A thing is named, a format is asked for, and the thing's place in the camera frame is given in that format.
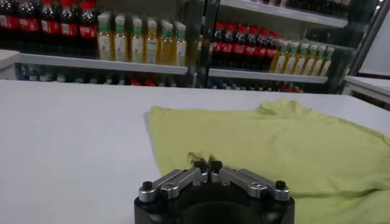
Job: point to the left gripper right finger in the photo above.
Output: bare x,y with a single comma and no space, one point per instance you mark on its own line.
243,181

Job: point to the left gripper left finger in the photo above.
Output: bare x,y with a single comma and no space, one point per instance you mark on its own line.
182,179

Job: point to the lime green t-shirt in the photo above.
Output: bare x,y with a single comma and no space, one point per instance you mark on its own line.
274,146

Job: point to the white cabinet shelf board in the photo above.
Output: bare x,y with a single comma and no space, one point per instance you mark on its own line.
268,76
289,13
106,64

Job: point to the red cap cola bottle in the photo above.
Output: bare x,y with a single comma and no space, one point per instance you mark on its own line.
217,45
4,22
29,25
50,27
69,30
270,52
250,49
228,47
239,48
88,31
260,51

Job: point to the glass beverage display cabinet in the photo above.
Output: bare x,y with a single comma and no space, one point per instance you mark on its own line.
204,45

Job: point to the white side table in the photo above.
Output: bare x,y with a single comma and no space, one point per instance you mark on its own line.
7,58
371,83

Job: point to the black framed glass door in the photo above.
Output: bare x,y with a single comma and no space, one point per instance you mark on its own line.
368,39

